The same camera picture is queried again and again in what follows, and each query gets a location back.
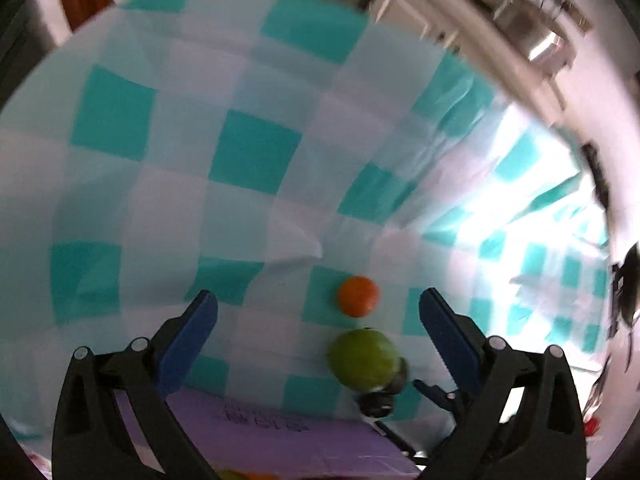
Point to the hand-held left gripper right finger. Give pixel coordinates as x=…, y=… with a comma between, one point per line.
x=446, y=335

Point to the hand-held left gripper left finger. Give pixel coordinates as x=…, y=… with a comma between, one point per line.
x=189, y=332

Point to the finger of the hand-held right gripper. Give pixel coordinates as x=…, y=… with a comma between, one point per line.
x=385, y=402
x=434, y=393

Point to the purple cardboard box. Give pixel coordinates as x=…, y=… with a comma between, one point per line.
x=300, y=447

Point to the teal white checkered tablecloth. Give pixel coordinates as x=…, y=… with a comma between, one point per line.
x=200, y=185

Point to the dark object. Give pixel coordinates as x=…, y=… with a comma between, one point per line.
x=627, y=285

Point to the white cabinet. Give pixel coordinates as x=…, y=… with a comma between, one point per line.
x=405, y=5

